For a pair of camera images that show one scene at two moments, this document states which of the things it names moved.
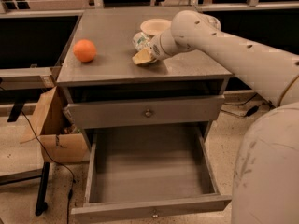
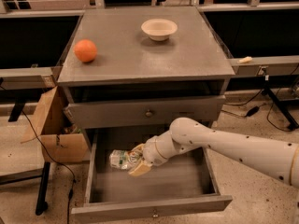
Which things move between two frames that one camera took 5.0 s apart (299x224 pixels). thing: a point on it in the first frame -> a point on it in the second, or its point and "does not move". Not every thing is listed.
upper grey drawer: [183, 109] does not move
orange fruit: [84, 50] does not move
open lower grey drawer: [148, 173] does not move
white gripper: [154, 49] -> [152, 152]
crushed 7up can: [140, 40] -> [120, 159]
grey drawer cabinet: [103, 87] does not move
